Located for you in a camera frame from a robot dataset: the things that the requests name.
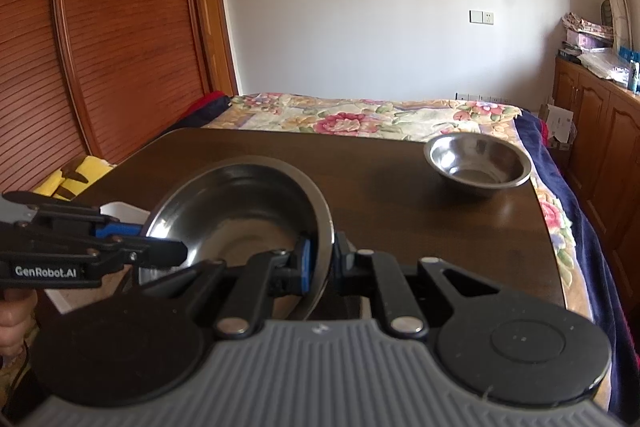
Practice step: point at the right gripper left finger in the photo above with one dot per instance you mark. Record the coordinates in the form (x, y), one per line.
(267, 276)

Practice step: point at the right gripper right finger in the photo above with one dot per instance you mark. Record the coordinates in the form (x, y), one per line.
(378, 277)

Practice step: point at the floral square plate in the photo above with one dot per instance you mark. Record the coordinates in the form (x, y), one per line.
(113, 270)

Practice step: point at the large steel bowl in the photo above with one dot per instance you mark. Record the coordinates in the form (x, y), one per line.
(244, 206)

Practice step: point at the small steel bowl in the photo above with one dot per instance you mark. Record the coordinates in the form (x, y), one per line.
(477, 163)

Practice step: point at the person's left hand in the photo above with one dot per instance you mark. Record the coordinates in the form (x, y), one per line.
(17, 307)

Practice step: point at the yellow plush toy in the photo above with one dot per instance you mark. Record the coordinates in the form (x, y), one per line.
(72, 179)

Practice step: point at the navy folded cloth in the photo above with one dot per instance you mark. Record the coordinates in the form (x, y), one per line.
(202, 116)

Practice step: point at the red folded cloth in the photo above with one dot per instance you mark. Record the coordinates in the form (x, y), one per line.
(214, 97)

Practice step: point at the white power strip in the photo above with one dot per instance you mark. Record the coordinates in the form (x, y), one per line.
(479, 98)

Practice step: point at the wooden louvered wardrobe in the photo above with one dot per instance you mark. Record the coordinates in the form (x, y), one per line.
(102, 77)

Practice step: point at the white paper bag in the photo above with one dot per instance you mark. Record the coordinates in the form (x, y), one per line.
(558, 125)

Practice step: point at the wooden sideboard cabinet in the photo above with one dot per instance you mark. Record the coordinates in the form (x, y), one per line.
(603, 169)

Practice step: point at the stack of papers and boxes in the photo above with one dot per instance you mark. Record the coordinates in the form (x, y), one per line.
(593, 46)

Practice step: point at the wall switch socket plate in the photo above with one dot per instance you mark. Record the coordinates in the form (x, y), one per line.
(480, 17)

